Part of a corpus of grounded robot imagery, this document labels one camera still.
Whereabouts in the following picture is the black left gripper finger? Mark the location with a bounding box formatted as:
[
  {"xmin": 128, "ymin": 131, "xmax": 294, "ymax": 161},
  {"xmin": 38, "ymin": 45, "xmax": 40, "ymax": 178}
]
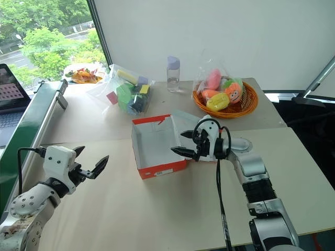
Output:
[
  {"xmin": 72, "ymin": 145, "xmax": 86, "ymax": 159},
  {"xmin": 91, "ymin": 155, "xmax": 110, "ymax": 180}
]

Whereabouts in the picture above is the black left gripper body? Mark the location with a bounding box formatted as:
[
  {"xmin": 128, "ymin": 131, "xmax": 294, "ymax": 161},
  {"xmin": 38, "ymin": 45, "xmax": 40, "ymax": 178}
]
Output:
[{"xmin": 68, "ymin": 162, "xmax": 95, "ymax": 187}]

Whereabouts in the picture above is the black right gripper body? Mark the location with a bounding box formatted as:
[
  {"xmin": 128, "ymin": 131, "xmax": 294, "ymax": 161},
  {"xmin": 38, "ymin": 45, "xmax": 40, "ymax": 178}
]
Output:
[{"xmin": 192, "ymin": 129, "xmax": 217, "ymax": 162}]

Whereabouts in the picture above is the red cardboard shoe box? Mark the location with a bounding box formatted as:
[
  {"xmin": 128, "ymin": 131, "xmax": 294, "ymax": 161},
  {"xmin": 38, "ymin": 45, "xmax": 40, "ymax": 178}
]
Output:
[{"xmin": 131, "ymin": 109, "xmax": 218, "ymax": 181}]

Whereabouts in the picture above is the green conveyor belt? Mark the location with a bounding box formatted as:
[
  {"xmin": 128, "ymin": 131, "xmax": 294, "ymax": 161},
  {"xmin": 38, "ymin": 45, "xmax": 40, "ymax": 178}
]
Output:
[{"xmin": 0, "ymin": 79, "xmax": 69, "ymax": 210}]

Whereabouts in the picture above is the yellow plush toy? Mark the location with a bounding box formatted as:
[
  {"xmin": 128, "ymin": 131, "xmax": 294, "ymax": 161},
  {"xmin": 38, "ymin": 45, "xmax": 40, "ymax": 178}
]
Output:
[{"xmin": 206, "ymin": 92, "xmax": 231, "ymax": 111}]

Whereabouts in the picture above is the plain orange plush toy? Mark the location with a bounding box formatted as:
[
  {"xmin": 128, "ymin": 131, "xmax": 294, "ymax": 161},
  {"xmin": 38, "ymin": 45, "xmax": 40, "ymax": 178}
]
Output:
[{"xmin": 201, "ymin": 89, "xmax": 218, "ymax": 100}]

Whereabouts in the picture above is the clear bottle with purple cap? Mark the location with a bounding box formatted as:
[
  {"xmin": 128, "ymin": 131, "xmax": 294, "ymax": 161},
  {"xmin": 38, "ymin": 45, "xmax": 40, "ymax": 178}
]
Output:
[{"xmin": 166, "ymin": 55, "xmax": 182, "ymax": 93}]

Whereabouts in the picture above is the orange plush toy with face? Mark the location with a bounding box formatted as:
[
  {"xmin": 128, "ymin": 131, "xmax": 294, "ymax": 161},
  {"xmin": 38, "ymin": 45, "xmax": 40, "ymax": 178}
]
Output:
[{"xmin": 224, "ymin": 83, "xmax": 243, "ymax": 105}]

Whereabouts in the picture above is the pink foam cube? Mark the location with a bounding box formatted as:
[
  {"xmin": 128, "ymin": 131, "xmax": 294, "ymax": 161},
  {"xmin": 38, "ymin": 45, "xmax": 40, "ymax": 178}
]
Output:
[{"xmin": 106, "ymin": 91, "xmax": 119, "ymax": 105}]

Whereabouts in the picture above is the pink plush toy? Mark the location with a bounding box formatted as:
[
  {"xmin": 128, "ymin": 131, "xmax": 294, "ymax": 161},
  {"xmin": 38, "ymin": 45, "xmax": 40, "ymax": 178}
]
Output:
[{"xmin": 207, "ymin": 68, "xmax": 222, "ymax": 90}]

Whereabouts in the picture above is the blue foam block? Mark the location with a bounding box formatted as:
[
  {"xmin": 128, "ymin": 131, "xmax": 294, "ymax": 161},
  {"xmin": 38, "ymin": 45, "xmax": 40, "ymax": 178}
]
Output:
[{"xmin": 126, "ymin": 102, "xmax": 140, "ymax": 116}]

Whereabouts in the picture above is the orange woven basket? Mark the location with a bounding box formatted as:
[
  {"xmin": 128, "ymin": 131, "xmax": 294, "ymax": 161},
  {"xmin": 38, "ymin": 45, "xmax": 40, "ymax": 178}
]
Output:
[{"xmin": 192, "ymin": 80, "xmax": 260, "ymax": 118}]

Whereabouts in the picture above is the clear bag of foam blocks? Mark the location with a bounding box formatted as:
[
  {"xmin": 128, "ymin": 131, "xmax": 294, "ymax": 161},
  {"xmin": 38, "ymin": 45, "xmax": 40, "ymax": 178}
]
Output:
[{"xmin": 85, "ymin": 63, "xmax": 155, "ymax": 117}]

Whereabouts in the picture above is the green foam block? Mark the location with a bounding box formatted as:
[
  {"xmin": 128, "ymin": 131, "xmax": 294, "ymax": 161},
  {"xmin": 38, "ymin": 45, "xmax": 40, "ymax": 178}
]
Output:
[{"xmin": 115, "ymin": 84, "xmax": 135, "ymax": 106}]

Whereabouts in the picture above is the colourful snack packets pile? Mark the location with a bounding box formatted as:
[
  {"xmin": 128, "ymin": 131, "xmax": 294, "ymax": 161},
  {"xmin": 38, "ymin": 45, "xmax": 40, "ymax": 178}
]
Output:
[{"xmin": 63, "ymin": 67, "xmax": 104, "ymax": 85}]

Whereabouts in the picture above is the long yellow foam block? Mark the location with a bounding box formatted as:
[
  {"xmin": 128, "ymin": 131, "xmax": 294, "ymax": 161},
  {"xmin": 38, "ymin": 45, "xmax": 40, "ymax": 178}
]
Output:
[{"xmin": 116, "ymin": 69, "xmax": 139, "ymax": 85}]

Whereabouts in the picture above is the open laptop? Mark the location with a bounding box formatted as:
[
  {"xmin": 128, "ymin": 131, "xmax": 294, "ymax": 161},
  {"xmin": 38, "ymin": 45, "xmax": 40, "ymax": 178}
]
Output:
[{"xmin": 0, "ymin": 63, "xmax": 32, "ymax": 147}]

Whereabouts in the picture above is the black side table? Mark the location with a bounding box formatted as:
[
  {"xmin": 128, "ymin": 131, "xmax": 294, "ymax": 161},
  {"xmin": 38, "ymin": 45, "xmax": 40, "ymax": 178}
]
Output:
[{"xmin": 262, "ymin": 89, "xmax": 307, "ymax": 103}]

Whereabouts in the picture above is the silver stand pole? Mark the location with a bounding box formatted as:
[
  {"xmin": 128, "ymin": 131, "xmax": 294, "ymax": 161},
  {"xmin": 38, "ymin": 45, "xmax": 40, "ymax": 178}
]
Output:
[{"xmin": 292, "ymin": 55, "xmax": 335, "ymax": 108}]

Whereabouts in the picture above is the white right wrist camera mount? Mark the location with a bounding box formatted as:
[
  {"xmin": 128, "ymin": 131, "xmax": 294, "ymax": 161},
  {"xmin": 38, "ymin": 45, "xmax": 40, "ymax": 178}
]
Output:
[{"xmin": 199, "ymin": 114, "xmax": 224, "ymax": 163}]

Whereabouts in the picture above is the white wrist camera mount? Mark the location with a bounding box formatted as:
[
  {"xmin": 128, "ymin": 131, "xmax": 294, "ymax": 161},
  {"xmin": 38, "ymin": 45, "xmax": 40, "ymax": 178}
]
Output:
[
  {"xmin": 199, "ymin": 114, "xmax": 224, "ymax": 163},
  {"xmin": 43, "ymin": 145, "xmax": 77, "ymax": 196}
]

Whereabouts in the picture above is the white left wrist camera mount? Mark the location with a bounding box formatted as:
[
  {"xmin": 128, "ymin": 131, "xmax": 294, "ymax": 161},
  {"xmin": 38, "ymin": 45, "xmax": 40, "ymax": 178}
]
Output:
[{"xmin": 43, "ymin": 145, "xmax": 77, "ymax": 196}]

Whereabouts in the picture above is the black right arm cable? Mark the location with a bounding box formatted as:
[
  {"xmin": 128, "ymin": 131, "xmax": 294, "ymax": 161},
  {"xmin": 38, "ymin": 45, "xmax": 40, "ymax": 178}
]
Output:
[{"xmin": 192, "ymin": 118, "xmax": 235, "ymax": 251}]

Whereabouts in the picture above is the black conveyor bracket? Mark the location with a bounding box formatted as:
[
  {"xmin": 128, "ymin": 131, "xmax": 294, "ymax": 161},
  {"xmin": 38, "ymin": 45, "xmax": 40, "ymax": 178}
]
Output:
[{"xmin": 55, "ymin": 79, "xmax": 69, "ymax": 112}]

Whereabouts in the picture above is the black window frame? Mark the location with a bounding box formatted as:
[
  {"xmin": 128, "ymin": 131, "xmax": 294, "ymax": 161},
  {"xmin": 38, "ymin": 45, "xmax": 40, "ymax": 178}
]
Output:
[{"xmin": 87, "ymin": 0, "xmax": 112, "ymax": 77}]

